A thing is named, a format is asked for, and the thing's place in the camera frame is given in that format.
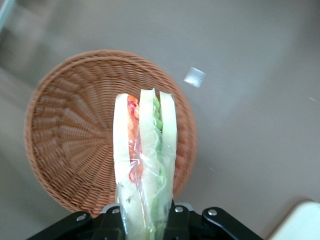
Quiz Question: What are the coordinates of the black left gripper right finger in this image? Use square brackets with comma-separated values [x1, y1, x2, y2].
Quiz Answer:
[163, 201, 264, 240]

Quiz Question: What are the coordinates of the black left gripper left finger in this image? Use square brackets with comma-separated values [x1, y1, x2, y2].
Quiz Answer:
[24, 203, 129, 240]

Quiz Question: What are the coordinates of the triangle sandwich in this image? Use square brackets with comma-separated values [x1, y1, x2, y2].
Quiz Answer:
[112, 87, 179, 240]

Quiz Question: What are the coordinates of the round brown wicker basket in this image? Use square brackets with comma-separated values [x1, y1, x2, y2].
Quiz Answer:
[24, 49, 198, 219]

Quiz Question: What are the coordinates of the beige plastic tray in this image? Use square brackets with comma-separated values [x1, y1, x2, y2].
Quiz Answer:
[266, 198, 320, 240]

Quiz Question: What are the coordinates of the brown table cover sheet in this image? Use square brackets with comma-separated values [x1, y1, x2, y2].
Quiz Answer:
[0, 0, 320, 240]

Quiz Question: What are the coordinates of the small clear tape piece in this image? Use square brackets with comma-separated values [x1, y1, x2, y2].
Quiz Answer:
[183, 66, 207, 88]

